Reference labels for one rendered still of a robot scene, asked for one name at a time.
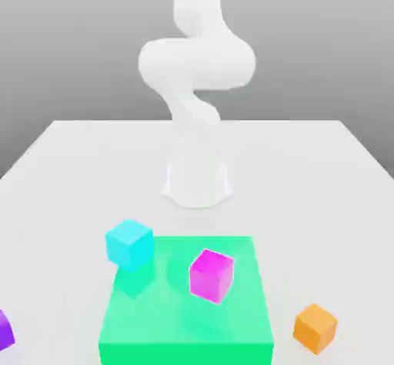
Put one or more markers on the small purple cube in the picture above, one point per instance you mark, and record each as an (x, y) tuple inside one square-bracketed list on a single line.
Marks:
[(4, 332)]

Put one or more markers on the large green box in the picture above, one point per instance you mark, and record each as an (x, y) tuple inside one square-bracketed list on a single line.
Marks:
[(187, 325)]

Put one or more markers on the small cyan cube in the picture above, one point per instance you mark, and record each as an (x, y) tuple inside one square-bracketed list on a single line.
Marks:
[(129, 245)]

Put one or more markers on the small magenta cube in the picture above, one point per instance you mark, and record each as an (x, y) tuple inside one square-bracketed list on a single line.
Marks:
[(211, 275)]

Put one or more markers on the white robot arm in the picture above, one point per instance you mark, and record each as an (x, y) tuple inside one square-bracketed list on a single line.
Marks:
[(197, 63)]

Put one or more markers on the small orange cube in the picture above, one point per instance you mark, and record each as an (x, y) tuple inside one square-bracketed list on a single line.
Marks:
[(314, 328)]

